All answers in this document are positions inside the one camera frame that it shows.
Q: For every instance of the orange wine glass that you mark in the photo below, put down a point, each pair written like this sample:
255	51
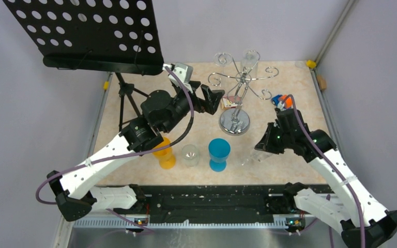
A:
165	157

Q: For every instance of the clear wine glass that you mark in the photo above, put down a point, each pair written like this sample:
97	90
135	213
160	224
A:
223	59
255	157
190	155
249	62

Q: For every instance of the black perforated music stand desk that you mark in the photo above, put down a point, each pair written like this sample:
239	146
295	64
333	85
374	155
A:
111	36

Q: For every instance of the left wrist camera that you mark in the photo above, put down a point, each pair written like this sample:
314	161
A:
183	71

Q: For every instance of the chrome wire wine glass rack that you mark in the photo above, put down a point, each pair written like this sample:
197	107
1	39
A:
236	121

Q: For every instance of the yellow clip left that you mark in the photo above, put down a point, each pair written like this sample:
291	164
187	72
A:
106	85

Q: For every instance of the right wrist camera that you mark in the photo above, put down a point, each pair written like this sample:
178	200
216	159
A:
281	106

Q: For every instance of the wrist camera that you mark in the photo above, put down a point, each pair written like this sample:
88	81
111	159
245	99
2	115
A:
183	71
281	106

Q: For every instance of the yellow corner clip right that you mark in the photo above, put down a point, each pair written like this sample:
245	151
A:
311	64

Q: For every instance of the small red white box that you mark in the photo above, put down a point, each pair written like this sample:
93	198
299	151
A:
231	102

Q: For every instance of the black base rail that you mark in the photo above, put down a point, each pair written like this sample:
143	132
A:
217	204

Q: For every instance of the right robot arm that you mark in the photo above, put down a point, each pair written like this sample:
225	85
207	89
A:
361	220

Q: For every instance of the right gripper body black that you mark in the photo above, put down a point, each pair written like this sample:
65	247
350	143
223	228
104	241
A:
274	142

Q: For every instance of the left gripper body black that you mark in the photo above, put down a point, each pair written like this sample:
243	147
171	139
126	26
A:
199	105

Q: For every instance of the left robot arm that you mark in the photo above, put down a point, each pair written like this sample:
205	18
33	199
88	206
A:
76	190

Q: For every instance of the blue and orange toy car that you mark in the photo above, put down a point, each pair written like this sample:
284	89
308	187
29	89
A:
283	98

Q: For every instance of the clear wine glass front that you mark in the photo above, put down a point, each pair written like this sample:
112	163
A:
190	155

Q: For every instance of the blue wine glass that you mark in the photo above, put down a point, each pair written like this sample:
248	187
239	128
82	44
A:
219	150

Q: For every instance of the aluminium corner profile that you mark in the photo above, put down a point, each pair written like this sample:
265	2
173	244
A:
350	4

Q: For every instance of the small wooden block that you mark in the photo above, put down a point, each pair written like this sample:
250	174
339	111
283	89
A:
321	82

